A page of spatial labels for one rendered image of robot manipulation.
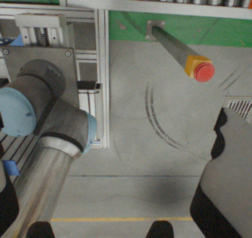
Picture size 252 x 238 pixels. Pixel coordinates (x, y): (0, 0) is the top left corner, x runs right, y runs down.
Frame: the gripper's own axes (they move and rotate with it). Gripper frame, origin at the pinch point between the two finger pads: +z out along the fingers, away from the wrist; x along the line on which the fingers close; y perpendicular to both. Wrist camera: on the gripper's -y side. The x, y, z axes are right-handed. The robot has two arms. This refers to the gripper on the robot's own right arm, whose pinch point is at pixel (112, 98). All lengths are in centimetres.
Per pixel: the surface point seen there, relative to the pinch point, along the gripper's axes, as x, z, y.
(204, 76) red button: 30, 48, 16
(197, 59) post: 28, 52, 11
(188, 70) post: 27, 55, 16
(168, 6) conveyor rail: 25, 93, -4
